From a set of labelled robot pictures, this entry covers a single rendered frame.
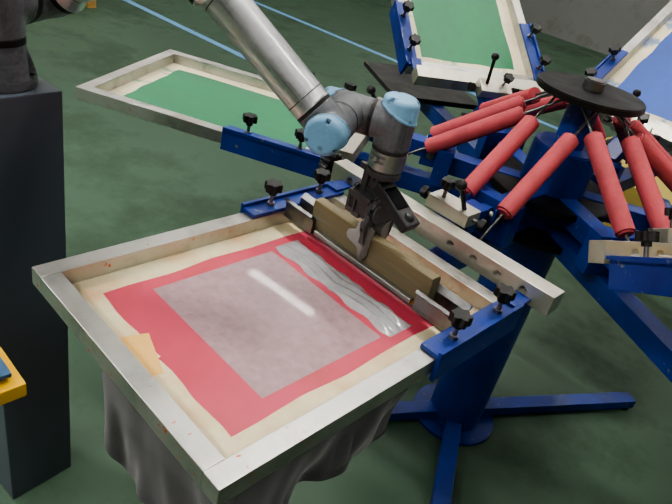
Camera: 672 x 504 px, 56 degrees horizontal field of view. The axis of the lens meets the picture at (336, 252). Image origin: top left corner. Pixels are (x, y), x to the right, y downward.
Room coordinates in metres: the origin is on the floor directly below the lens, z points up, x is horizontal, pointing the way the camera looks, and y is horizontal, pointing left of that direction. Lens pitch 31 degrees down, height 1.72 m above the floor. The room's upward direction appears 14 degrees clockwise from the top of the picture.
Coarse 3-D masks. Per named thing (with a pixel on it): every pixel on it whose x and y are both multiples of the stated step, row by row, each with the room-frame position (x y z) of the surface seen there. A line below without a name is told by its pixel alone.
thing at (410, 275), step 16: (320, 208) 1.28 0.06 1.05; (336, 208) 1.27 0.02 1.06; (320, 224) 1.28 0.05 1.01; (336, 224) 1.25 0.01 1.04; (352, 224) 1.22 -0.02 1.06; (336, 240) 1.24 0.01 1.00; (384, 240) 1.18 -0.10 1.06; (368, 256) 1.18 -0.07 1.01; (384, 256) 1.15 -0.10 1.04; (400, 256) 1.13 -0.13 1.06; (384, 272) 1.15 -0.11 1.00; (400, 272) 1.12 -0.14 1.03; (416, 272) 1.10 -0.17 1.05; (432, 272) 1.10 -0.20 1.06; (416, 288) 1.09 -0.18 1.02; (432, 288) 1.08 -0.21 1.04
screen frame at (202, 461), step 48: (144, 240) 1.07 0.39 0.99; (192, 240) 1.13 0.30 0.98; (48, 288) 0.86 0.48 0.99; (480, 288) 1.20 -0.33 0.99; (96, 336) 0.77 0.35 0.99; (144, 384) 0.69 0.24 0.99; (384, 384) 0.82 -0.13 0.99; (192, 432) 0.62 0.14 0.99; (288, 432) 0.66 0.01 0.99; (336, 432) 0.72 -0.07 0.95; (240, 480) 0.57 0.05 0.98
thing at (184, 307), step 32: (224, 256) 1.13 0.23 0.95; (256, 256) 1.16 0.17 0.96; (128, 288) 0.95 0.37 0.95; (160, 288) 0.97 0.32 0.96; (192, 288) 1.00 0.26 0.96; (224, 288) 1.02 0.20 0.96; (256, 288) 1.05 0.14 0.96; (288, 288) 1.07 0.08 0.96; (320, 288) 1.10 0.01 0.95; (128, 320) 0.86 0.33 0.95; (160, 320) 0.88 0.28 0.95; (192, 320) 0.90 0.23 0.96; (224, 320) 0.92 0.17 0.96; (160, 352) 0.80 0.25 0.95
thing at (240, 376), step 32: (384, 288) 1.16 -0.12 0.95; (256, 320) 0.95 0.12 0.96; (288, 320) 0.97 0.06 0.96; (320, 320) 0.99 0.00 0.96; (352, 320) 1.02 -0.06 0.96; (416, 320) 1.07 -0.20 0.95; (192, 352) 0.82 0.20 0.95; (224, 352) 0.84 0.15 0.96; (256, 352) 0.86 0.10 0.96; (288, 352) 0.88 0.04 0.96; (320, 352) 0.90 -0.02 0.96; (352, 352) 0.92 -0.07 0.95; (192, 384) 0.75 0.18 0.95; (224, 384) 0.76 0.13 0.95; (256, 384) 0.78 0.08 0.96; (288, 384) 0.80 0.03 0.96; (320, 384) 0.82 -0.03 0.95; (224, 416) 0.70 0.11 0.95; (256, 416) 0.71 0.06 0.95
